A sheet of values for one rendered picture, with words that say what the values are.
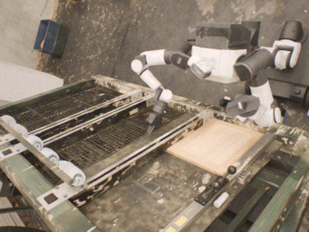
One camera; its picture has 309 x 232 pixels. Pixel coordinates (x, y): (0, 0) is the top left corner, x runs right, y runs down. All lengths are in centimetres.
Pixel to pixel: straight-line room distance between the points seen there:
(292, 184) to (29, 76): 436
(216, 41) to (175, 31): 212
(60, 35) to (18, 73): 117
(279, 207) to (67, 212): 82
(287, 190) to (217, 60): 68
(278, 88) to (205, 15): 133
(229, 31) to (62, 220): 109
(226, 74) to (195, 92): 168
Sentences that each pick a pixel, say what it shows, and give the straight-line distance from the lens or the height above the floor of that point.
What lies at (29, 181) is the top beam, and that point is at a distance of 132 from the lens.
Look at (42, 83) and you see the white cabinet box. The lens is 501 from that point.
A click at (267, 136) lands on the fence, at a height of 95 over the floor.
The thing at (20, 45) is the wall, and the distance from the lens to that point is 626.
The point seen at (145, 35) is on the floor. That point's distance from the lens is 379.
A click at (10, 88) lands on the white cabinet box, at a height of 88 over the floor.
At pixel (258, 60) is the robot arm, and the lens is 129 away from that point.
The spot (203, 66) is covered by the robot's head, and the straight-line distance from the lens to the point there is 130.
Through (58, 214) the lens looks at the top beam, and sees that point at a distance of 110.
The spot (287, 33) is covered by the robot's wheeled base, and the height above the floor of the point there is 36.
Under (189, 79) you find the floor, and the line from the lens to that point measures 309.
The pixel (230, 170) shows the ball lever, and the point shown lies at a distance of 113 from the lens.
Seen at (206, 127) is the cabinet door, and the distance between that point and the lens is 170.
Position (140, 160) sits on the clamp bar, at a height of 149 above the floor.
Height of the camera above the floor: 250
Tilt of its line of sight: 49 degrees down
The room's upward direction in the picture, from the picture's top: 77 degrees counter-clockwise
